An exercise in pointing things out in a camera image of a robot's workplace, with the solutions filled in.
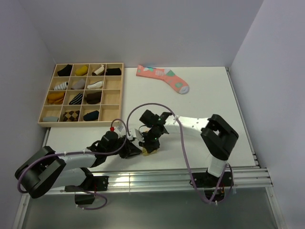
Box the rolled navy sock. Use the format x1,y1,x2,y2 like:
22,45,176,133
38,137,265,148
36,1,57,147
83,110,99,121

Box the rolled dark brown sock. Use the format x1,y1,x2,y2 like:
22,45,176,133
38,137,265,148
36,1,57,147
85,91,102,104

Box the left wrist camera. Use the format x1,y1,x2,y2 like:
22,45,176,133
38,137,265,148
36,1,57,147
110,124,125,135

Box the wooden compartment tray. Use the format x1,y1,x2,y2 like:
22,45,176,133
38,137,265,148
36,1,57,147
38,62,124,127

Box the rolled orange sock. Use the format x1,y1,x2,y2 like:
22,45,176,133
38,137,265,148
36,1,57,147
47,92,65,104

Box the rolled brown white sock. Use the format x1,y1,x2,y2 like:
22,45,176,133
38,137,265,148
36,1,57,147
92,64,105,76

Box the rolled light blue sock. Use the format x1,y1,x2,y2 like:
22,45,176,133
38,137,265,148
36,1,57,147
42,116,59,122

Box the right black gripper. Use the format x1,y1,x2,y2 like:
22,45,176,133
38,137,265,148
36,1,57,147
138,126,162,153

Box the pink patterned sock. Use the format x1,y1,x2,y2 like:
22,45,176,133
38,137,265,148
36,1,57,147
136,65,190,94

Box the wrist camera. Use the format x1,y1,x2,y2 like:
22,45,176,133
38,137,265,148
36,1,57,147
110,124,125,135
127,129,144,142

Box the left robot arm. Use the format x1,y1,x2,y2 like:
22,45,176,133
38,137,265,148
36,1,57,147
15,131,142,198

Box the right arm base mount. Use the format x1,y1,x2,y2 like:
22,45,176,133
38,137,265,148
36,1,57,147
189,165,234,204

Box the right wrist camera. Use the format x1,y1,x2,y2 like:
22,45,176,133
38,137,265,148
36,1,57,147
127,129,144,142

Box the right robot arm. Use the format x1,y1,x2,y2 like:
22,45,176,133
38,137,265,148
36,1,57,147
139,110,239,186

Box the rolled mustard yellow sock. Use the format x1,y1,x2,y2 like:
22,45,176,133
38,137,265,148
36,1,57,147
75,65,88,76

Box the rolled black white striped sock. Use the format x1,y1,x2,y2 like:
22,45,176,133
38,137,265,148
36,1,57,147
69,93,83,105

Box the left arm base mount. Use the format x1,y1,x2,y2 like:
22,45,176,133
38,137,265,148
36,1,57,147
64,176,109,209

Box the tan yellow sock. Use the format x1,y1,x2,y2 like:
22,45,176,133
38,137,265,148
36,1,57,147
142,148,158,156

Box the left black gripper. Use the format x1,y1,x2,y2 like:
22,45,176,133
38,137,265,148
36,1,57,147
106,135,142,158

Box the rolled grey sock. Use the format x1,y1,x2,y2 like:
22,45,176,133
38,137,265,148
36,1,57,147
71,79,86,90

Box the rolled brown argyle sock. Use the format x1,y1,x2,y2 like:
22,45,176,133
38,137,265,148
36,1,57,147
62,110,80,122

